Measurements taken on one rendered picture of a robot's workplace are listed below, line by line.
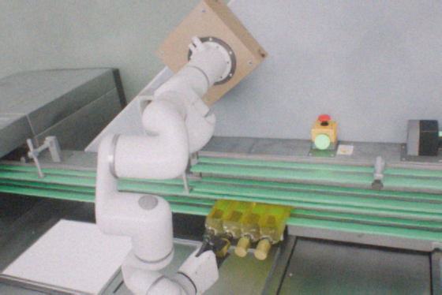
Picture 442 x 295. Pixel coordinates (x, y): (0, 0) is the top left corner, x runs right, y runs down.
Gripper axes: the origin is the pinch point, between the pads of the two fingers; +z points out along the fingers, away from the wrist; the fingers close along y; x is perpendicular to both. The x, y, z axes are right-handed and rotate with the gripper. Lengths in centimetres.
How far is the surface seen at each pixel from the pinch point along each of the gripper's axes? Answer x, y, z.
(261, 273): -7.0, -12.0, 8.2
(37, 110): 113, 22, 17
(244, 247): -6.0, 1.2, 3.2
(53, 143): 88, 15, 7
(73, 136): 117, 1, 32
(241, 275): -1.8, -12.6, 4.9
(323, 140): -14.2, 20.0, 37.0
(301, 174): -12.2, 13.7, 26.0
